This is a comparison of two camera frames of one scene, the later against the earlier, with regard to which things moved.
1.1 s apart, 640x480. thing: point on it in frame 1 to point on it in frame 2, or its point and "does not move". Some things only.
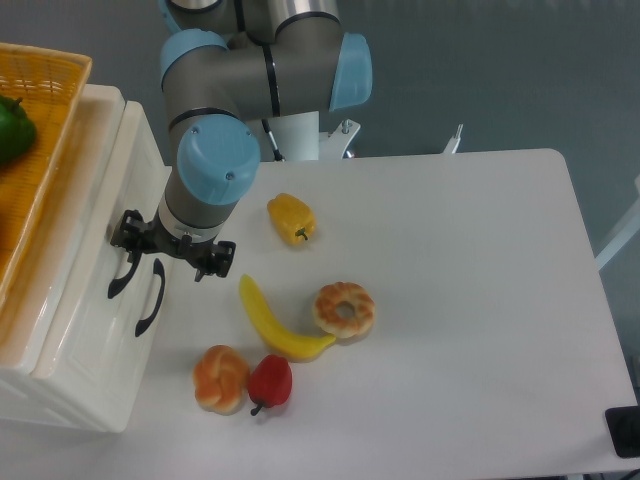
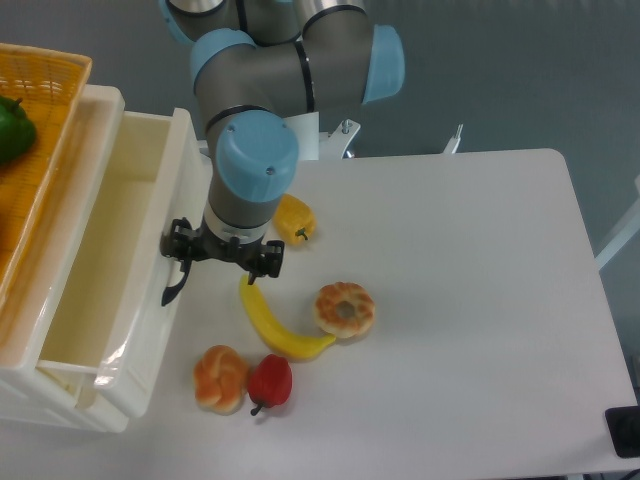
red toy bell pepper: [270, 382] does not move
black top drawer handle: [116, 285] to [172, 291]
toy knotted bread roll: [221, 380] does not move
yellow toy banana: [292, 345] does not move
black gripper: [132, 230] to [183, 242]
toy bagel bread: [344, 309] does not move
